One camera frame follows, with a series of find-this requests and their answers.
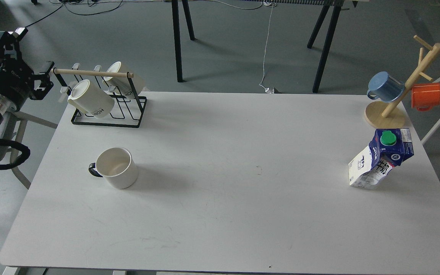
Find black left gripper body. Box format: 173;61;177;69
0;27;39;113

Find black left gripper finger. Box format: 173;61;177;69
29;85;54;100
33;61;55;86

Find white mug with black handle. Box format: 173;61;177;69
88;147;139;189

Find blue and white milk carton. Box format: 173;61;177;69
348;128;414;190

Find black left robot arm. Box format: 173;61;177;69
0;27;57;188

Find front white mug on rack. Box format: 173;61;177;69
67;79;115;118

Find white mug on rack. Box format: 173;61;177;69
102;61;146;99
67;79;115;118

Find grey office chair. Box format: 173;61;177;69
0;112;58;190

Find rear white mug on rack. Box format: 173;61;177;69
102;61;146;99

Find black background table legs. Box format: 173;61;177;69
173;0;360;93

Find blue enamel mug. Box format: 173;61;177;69
367;71;405;103

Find wooden mug tree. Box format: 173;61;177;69
364;35;440;129

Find orange enamel mug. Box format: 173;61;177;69
411;83;440;112

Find black wire mug rack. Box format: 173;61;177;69
52;61;148;128

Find black floor cable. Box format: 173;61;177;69
24;0;167;28

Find white hanging cable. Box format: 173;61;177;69
259;0;278;93

